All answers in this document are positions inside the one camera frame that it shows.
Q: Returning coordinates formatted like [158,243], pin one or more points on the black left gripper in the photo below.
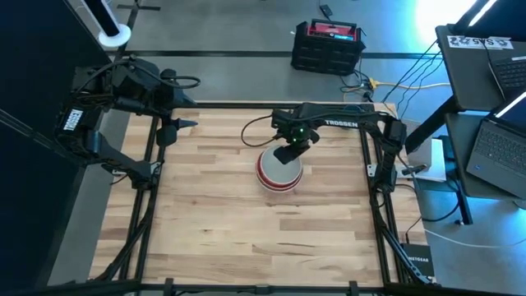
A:
[162,96]

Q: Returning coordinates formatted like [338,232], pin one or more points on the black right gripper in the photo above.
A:
[302,144]

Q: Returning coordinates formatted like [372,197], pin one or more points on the red and white bowl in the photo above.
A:
[260,170]

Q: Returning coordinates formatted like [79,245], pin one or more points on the small red bowl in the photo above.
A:
[279,190]

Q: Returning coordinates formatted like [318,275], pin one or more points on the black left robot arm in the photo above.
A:
[86,140]

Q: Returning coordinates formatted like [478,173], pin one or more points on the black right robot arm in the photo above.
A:
[345,117]

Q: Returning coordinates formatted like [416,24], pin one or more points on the red and black power station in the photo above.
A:
[326,49]

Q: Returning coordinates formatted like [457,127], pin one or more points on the black pole with white base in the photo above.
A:
[109,24]

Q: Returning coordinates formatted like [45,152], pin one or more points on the grey box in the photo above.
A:
[427,160]

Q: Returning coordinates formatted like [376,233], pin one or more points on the small black floor device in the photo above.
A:
[326,10]

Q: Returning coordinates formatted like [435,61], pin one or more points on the black partition panel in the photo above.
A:
[33,82]

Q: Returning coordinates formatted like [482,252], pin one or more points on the black desk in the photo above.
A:
[472,82]
[464,164]

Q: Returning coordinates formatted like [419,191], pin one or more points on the open grey laptop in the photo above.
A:
[499,152]

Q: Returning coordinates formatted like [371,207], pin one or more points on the white printed label sheet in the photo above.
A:
[478,42]

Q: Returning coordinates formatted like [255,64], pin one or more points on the black keyboard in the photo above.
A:
[511,73]

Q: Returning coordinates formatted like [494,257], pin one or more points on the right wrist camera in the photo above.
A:
[300,130]

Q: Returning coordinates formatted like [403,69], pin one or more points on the black aluminium table frame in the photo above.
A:
[141,230]

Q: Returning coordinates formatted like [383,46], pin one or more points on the black Netgear network switch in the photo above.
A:
[418,260]

